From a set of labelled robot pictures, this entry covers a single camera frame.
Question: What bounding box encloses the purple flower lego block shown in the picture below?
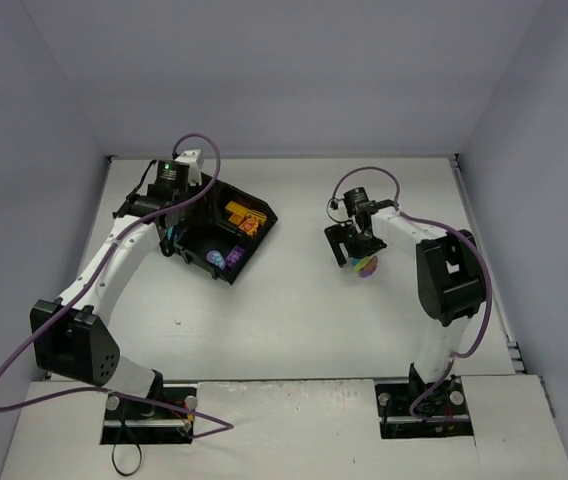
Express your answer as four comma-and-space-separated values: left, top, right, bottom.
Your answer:
206, 250, 226, 270

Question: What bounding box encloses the purple arch lego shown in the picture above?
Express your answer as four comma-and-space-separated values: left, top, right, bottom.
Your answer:
225, 245, 245, 269

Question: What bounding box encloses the orange and lime lego stack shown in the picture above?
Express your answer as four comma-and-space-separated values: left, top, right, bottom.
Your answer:
225, 201, 247, 221

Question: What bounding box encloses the orange rounded lego block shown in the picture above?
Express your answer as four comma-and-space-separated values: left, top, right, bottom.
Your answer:
238, 212, 267, 237

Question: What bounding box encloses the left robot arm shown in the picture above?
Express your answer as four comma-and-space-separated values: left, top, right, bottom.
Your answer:
30, 150, 214, 401

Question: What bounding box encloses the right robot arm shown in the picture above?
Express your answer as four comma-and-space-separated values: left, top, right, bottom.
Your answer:
324, 187, 492, 398

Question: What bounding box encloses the mixed lego cluster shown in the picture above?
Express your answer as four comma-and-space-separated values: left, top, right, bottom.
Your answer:
350, 255, 379, 278

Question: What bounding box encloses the black compartment tray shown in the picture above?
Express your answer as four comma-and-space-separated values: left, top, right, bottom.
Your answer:
160, 180, 278, 284

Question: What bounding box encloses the small orange square lego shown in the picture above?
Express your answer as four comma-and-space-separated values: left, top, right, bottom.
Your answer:
229, 214, 245, 226

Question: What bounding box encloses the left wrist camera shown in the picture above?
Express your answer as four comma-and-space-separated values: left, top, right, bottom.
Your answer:
174, 149, 204, 186

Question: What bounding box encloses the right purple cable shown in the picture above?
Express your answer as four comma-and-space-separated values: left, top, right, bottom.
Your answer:
331, 166, 494, 421

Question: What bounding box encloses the purple cable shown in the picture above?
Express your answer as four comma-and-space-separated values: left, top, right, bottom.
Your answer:
331, 166, 494, 421
0, 133, 235, 441

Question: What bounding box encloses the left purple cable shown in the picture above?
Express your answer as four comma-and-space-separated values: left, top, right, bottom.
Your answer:
0, 133, 235, 441

